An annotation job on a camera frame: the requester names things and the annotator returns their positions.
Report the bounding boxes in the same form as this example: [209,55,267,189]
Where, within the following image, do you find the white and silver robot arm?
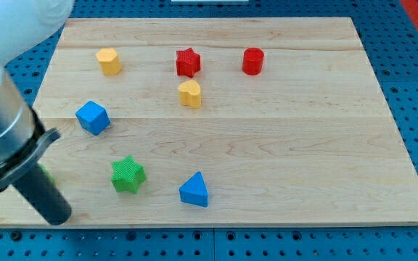
[0,0,74,225]

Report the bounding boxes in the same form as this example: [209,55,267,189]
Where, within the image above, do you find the blue triangle block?
[179,172,209,207]

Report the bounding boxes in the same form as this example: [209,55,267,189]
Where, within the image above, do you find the red star block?
[176,48,201,78]

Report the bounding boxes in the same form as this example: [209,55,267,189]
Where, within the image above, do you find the grey metal tool clamp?
[0,108,61,192]

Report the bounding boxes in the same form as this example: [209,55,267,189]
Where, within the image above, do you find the red cylinder block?
[242,47,264,75]

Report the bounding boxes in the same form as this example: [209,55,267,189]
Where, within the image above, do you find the yellow heart block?
[178,80,202,109]

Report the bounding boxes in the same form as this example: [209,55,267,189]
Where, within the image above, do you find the blue cube block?
[75,101,110,136]

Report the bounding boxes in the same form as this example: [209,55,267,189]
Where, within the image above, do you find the green circle block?
[38,163,55,186]

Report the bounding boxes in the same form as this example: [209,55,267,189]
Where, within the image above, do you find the green star block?
[110,155,147,194]

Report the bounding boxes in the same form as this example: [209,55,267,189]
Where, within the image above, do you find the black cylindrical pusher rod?
[12,163,72,225]

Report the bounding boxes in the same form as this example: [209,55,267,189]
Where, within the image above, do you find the wooden board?
[0,17,418,229]

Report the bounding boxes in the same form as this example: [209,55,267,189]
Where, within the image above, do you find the yellow hexagon block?
[96,48,122,75]

